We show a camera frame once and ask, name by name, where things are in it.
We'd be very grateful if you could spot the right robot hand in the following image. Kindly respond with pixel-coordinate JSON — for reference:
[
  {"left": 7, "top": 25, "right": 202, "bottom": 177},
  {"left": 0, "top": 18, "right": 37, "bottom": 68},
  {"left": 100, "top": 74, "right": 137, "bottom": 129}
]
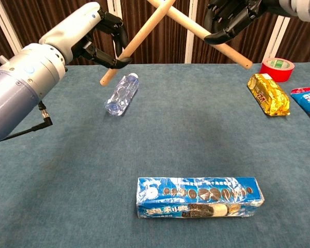
[{"left": 203, "top": 0, "right": 282, "bottom": 46}]

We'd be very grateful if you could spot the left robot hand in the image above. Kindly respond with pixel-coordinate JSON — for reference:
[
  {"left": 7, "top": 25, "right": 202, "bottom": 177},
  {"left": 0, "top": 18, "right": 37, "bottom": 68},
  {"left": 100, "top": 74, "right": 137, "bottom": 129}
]
[{"left": 38, "top": 2, "right": 133, "bottom": 70}]

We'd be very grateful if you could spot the wooden drumstick with black ring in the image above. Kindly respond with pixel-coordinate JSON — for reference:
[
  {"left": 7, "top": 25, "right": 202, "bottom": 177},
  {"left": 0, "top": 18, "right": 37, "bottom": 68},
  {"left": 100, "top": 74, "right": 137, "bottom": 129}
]
[{"left": 146, "top": 0, "right": 254, "bottom": 70}]

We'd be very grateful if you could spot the plain wooden drumstick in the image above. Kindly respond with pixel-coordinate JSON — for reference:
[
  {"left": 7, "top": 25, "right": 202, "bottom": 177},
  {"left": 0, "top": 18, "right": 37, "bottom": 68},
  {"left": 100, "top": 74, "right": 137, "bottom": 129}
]
[{"left": 99, "top": 0, "right": 177, "bottom": 87}]

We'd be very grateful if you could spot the brown pleated curtain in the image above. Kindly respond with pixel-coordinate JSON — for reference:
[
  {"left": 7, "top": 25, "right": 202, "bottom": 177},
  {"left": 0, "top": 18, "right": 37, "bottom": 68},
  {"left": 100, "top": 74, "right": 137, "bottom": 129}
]
[{"left": 0, "top": 0, "right": 310, "bottom": 69}]

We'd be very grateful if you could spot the red tape roll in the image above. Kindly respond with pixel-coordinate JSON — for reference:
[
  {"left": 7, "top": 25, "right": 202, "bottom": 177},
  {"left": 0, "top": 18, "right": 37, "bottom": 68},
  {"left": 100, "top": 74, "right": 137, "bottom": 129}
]
[{"left": 259, "top": 57, "right": 296, "bottom": 83}]

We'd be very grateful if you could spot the clear plastic water bottle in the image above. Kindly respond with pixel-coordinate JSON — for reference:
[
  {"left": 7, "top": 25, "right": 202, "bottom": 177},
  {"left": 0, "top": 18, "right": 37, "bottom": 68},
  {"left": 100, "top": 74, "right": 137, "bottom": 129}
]
[{"left": 104, "top": 73, "right": 141, "bottom": 117}]

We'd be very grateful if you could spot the gold foil snack package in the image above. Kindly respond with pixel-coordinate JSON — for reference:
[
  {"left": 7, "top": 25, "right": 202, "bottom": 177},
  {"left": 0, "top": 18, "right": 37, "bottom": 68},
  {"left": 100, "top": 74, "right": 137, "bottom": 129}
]
[{"left": 246, "top": 73, "right": 291, "bottom": 117}]

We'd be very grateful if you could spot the teal felt table cover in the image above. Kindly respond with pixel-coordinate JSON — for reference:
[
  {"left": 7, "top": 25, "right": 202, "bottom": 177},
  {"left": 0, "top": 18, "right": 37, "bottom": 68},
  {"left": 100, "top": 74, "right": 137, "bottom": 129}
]
[{"left": 0, "top": 61, "right": 310, "bottom": 248}]

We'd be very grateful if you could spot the blue Oreo cookie box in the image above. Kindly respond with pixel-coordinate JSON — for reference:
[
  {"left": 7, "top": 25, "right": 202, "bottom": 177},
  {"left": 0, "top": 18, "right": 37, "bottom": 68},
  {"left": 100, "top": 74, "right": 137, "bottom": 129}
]
[{"left": 136, "top": 176, "right": 265, "bottom": 220}]

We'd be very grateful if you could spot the white screen frame post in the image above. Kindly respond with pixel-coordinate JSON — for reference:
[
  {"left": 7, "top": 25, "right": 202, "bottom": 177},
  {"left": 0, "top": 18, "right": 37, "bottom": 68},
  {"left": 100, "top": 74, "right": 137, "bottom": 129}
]
[
  {"left": 263, "top": 15, "right": 291, "bottom": 64},
  {"left": 184, "top": 0, "right": 198, "bottom": 64},
  {"left": 0, "top": 0, "right": 25, "bottom": 56},
  {"left": 106, "top": 0, "right": 128, "bottom": 65}
]

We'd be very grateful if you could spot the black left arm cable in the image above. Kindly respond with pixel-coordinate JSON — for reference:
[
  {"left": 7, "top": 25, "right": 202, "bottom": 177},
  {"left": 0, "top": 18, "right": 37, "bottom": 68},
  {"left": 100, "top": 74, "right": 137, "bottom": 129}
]
[{"left": 5, "top": 100, "right": 54, "bottom": 139}]

